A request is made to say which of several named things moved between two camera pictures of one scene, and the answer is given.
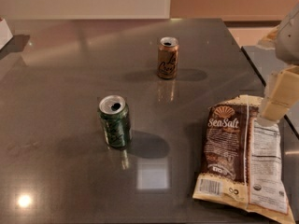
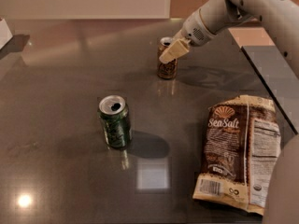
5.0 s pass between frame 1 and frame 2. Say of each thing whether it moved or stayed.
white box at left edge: stayed
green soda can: stayed
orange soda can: stayed
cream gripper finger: moved
